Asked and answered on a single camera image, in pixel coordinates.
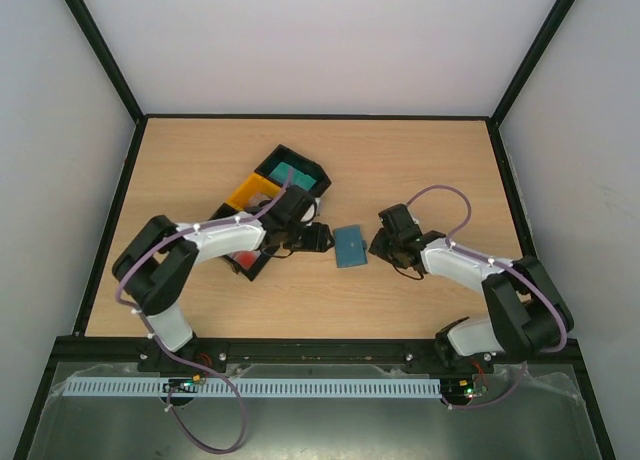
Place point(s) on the teal card holder wallet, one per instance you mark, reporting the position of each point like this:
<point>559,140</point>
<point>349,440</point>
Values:
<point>350,247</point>

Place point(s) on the black bin with teal cards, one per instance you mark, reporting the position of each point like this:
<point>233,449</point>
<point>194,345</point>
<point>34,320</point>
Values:
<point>284,154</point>

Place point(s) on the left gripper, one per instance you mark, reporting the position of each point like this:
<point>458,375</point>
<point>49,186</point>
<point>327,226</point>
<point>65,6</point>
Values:
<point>317,241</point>

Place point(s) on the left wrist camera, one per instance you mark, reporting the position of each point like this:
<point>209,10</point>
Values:
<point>312,212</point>

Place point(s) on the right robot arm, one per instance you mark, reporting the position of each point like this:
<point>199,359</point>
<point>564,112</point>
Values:
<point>526,314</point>

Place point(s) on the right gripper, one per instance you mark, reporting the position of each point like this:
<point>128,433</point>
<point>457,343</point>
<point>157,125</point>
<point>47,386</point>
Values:
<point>386,243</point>

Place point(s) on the white slotted cable duct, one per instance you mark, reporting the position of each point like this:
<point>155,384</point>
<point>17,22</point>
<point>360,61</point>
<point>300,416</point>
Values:
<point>254,388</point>

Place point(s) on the yellow bin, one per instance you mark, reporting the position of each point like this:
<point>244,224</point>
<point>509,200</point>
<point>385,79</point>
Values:
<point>252,191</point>

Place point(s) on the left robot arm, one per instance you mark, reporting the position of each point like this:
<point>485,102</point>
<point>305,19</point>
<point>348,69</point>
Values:
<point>154,268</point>

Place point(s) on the black bin with red cards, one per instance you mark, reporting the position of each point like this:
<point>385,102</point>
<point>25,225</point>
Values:
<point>224,211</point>

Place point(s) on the teal card stack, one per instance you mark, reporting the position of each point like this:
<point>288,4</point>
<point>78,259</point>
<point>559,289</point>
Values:
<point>284,171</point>

